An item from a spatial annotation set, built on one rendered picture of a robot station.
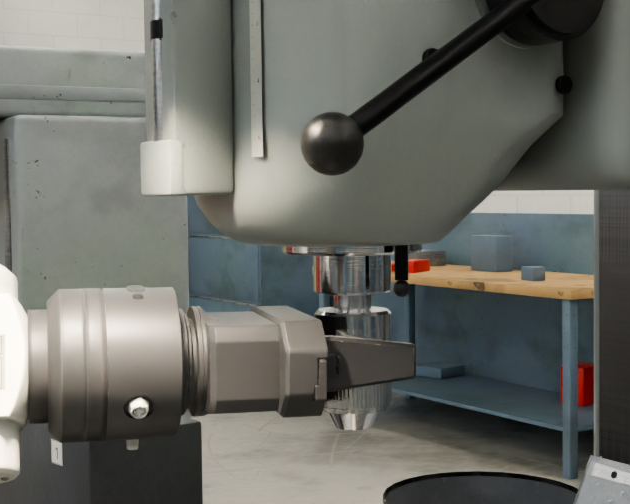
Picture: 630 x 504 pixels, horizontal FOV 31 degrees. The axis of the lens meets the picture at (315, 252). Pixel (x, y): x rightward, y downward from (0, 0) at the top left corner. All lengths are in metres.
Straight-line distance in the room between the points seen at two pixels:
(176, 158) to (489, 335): 6.46
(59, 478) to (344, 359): 0.48
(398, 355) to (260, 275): 7.27
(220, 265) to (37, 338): 7.79
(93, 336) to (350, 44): 0.21
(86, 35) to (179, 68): 9.76
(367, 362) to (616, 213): 0.42
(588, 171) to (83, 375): 0.31
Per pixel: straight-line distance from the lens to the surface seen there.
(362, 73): 0.60
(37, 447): 1.14
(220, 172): 0.63
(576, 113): 0.70
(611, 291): 1.05
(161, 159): 0.63
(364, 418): 0.70
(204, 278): 8.67
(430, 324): 7.48
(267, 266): 7.96
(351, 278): 0.68
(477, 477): 3.00
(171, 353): 0.64
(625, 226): 1.03
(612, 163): 0.69
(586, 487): 1.08
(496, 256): 6.47
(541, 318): 6.70
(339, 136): 0.53
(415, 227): 0.65
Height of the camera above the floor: 1.34
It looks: 3 degrees down
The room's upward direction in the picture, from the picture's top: 1 degrees counter-clockwise
